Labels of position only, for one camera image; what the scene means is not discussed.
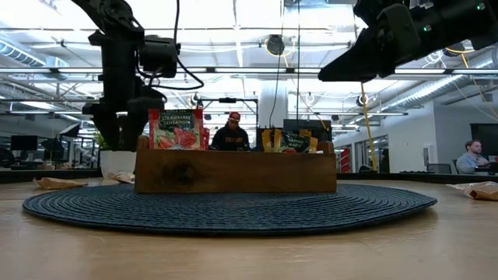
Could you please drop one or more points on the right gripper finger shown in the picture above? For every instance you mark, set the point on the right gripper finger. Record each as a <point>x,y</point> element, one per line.
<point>358,48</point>
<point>362,70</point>

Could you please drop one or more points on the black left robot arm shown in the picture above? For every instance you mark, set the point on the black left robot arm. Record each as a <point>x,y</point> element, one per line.
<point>118,58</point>

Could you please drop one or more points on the round dark blue placemat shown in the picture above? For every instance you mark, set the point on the round dark blue placemat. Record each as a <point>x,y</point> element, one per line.
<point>233,212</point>

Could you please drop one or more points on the green plant in white pot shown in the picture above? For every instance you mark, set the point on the green plant in white pot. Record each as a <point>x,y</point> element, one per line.
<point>116,163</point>

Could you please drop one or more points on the wooden three-compartment tray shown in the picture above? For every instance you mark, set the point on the wooden three-compartment tray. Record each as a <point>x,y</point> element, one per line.
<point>233,173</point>

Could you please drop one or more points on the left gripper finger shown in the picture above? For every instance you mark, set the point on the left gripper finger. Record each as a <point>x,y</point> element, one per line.
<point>109,132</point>
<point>134,126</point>

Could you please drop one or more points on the black box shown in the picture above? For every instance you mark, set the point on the black box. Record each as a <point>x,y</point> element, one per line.
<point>258,142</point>

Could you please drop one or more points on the red cabinet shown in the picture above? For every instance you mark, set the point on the red cabinet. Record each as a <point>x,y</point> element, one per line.
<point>345,161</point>

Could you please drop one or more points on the black softbox lamp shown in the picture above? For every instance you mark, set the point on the black softbox lamp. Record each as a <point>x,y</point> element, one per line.
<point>69,130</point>

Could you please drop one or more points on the silver ventilation duct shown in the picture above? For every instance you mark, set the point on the silver ventilation duct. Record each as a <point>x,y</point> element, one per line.
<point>435,91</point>

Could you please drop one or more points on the grey office chair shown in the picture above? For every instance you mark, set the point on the grey office chair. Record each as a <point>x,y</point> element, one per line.
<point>439,168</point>

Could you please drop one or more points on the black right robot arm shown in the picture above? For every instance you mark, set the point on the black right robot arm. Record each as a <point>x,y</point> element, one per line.
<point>459,23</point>

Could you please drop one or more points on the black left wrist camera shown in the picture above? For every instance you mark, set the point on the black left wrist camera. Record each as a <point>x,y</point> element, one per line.
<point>159,56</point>

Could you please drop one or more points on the person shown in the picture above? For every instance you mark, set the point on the person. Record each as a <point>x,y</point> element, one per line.
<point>470,161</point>
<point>231,140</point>

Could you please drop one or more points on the beige tea packet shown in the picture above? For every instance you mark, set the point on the beige tea packet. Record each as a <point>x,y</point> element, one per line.
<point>58,183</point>
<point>482,191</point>
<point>122,178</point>

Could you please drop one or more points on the black overhead rig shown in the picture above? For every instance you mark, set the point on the black overhead rig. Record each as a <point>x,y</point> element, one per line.
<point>227,100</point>

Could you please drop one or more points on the black monitor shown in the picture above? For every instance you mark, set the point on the black monitor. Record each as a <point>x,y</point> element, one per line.
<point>23,143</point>
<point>307,124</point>

